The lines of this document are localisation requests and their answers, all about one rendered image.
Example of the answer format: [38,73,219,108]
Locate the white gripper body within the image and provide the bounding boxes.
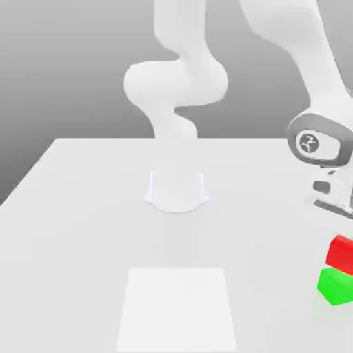
[306,197,353,225]

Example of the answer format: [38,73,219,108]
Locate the small red cube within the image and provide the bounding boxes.
[325,234,353,277]

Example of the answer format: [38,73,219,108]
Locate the small green cube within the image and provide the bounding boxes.
[316,267,353,307]

